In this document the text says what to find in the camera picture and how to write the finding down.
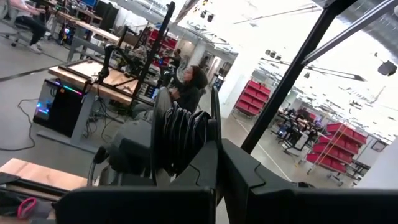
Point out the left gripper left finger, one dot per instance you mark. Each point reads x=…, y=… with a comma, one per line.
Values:
x=202, y=177

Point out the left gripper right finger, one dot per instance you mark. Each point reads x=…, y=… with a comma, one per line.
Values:
x=239, y=174

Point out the black background robot arm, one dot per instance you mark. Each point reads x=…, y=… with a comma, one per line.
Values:
x=107, y=59

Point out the wooden top desk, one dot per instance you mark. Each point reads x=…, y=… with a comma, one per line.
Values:
x=118, y=90

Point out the shelf with red bins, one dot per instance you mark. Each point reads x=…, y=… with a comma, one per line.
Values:
x=335, y=146
x=252, y=98

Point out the black computer tower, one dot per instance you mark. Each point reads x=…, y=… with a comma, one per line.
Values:
x=59, y=109

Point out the person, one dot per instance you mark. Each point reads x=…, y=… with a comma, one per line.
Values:
x=176, y=58
x=189, y=90
x=28, y=18

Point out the grey red plastic piece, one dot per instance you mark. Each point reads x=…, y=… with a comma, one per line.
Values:
x=28, y=207

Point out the black monitor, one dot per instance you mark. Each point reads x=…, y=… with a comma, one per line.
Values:
x=105, y=14

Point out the office chair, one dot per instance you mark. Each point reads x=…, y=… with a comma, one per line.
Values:
x=12, y=34

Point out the black gantry frame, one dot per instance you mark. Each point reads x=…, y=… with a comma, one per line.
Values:
x=152, y=56

